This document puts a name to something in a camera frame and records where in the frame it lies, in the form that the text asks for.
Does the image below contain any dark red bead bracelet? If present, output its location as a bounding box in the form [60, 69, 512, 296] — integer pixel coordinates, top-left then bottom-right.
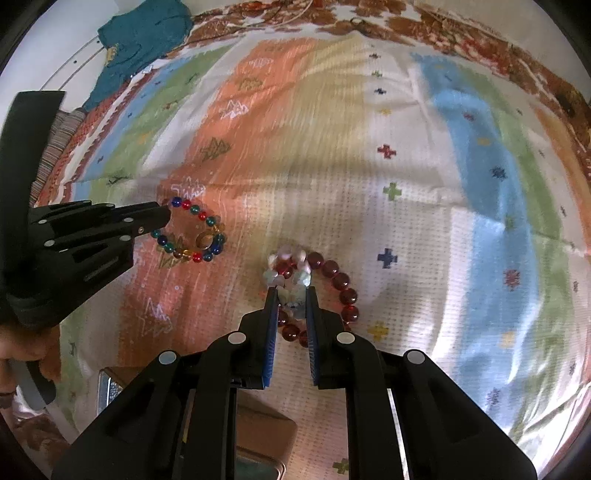
[271, 251, 359, 349]

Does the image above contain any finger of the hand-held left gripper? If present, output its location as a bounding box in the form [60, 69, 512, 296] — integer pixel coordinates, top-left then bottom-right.
[28, 200, 169, 227]
[44, 210, 171, 252]

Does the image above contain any silver metal tin box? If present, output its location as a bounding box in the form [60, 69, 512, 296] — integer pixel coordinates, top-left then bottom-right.
[97, 367, 296, 480]

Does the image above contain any multicolour glass bead bracelet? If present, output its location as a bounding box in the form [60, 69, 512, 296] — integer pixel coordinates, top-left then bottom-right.
[150, 196, 227, 264]

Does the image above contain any striped pastel mat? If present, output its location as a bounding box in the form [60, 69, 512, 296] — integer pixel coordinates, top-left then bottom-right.
[60, 34, 591, 480]

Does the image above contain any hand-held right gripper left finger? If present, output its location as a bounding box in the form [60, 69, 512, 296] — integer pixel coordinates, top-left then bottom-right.
[51, 286, 280, 480]

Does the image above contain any teal garment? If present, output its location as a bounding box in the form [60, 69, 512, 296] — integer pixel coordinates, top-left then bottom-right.
[85, 0, 192, 112]

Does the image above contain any person's left hand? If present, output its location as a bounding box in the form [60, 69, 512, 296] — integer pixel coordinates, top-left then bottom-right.
[0, 323, 63, 384]

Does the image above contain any pale stone bracelet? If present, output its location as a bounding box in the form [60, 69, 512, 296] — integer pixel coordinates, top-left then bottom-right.
[263, 247, 313, 320]

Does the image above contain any white bed rail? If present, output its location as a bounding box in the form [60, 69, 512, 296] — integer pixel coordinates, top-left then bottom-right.
[37, 39, 109, 93]

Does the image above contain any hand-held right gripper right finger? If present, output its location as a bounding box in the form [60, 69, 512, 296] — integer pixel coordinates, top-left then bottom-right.
[305, 286, 539, 480]

